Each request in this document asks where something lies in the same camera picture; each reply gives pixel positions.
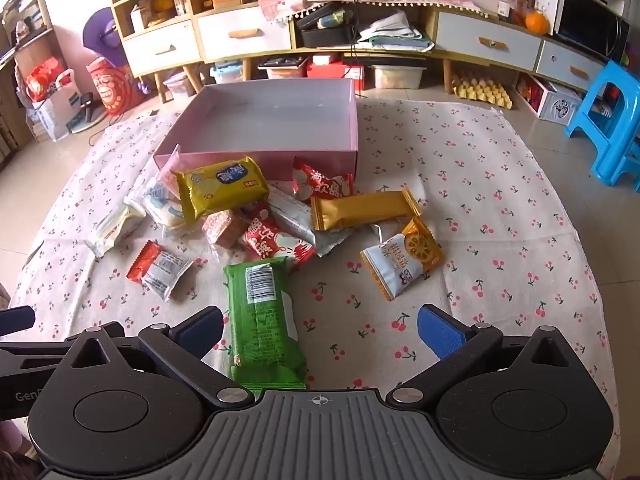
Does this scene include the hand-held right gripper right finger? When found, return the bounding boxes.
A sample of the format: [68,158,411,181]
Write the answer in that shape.
[387,304,594,407]

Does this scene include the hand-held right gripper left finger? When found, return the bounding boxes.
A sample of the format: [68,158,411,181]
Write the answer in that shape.
[47,306,256,408]

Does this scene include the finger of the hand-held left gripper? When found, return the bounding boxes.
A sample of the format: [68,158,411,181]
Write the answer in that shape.
[0,342,76,376]
[0,306,37,336]

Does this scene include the green snack packet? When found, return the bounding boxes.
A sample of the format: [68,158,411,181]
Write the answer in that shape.
[222,257,308,392]

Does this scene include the orange white biscuit packet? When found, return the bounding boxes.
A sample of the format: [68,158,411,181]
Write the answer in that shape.
[360,217,445,302]

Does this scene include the red white snack packet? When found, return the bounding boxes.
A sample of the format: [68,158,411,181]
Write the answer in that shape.
[291,156,355,203]
[240,201,317,273]

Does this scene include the clear pale snack packet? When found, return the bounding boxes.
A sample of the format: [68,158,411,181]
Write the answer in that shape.
[85,195,148,260]

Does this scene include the pink cardboard box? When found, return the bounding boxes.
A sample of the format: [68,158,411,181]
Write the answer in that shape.
[152,78,360,183]

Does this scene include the person's left forearm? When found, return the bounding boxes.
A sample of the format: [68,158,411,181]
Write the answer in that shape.
[0,417,33,466]

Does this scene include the small red silver packet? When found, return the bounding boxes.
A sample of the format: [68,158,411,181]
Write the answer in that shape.
[126,240,195,302]

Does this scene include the small pink orange packet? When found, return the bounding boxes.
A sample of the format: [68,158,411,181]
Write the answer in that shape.
[201,208,251,251]

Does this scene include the cherry print cloth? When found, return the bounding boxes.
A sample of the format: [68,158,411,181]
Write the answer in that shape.
[10,97,615,480]

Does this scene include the yellow snack packet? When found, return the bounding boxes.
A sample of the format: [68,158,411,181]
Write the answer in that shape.
[172,156,271,225]

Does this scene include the short silver snack packet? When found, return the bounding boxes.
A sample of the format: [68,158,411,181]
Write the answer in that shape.
[312,222,381,258]

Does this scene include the gold wafer packet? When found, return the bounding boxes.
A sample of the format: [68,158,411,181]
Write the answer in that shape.
[310,187,425,233]

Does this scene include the long silver snack packet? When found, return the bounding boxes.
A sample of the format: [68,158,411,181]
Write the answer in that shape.
[265,187,318,256]

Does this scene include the white shopping bag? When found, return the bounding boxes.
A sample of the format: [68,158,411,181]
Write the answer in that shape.
[32,72,83,142]

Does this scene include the red gift bag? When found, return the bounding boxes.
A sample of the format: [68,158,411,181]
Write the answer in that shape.
[25,57,66,103]

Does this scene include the yellow egg tray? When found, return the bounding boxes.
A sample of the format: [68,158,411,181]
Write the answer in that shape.
[451,74,515,110]

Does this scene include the small clear storage bin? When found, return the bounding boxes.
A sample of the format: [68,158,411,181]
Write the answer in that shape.
[164,71,196,103]

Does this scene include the red cartoon face bag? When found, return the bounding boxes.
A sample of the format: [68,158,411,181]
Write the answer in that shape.
[86,57,136,113]

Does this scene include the white patterned plastic crate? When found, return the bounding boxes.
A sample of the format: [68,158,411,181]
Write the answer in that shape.
[537,85,583,126]

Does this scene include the wooden low cabinet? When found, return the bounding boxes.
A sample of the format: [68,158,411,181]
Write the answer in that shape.
[192,0,626,98]

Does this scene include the clear bin with orange contents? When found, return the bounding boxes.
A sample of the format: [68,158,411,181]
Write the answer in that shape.
[372,64,427,91]

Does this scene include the wooden side shelf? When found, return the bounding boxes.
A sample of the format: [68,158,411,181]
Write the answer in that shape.
[0,0,56,161]

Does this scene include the clear bin with blue lid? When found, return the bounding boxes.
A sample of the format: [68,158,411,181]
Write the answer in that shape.
[210,60,244,85]

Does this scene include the clear bin with black lid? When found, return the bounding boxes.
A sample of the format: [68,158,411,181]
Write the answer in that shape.
[257,56,308,81]

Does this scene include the red box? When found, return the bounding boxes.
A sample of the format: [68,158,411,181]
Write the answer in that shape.
[306,55,363,92]

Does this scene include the blue plastic stool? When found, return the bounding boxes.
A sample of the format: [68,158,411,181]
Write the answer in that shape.
[564,60,640,187]

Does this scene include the white cabinet drawer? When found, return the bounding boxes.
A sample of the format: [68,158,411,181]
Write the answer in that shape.
[122,21,195,77]
[196,6,292,62]
[434,10,545,72]
[535,39,607,92]

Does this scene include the purple hat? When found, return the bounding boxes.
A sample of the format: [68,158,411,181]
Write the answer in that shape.
[82,7,126,68]

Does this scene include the pile of white green bags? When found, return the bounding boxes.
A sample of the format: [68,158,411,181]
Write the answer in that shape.
[357,10,436,53]

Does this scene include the black storage tray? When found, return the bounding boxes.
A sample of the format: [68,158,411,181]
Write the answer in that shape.
[295,2,357,50]

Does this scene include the orange fruit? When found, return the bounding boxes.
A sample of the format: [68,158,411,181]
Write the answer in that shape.
[525,10,551,36]

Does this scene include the black microwave oven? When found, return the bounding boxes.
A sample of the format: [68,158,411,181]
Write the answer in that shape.
[552,0,632,61]

